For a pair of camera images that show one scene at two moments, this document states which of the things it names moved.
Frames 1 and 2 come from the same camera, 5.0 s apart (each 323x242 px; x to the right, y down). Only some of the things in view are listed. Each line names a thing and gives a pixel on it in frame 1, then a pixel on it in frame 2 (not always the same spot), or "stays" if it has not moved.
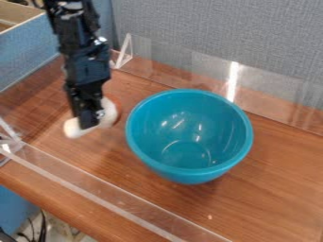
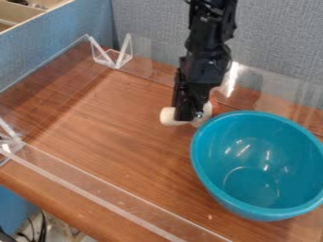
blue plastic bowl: [192, 134] -> [259, 161]
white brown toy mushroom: [108, 116] -> [166, 116]
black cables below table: [33, 231] stays
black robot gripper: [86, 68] -> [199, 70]
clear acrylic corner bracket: [125, 53] stays
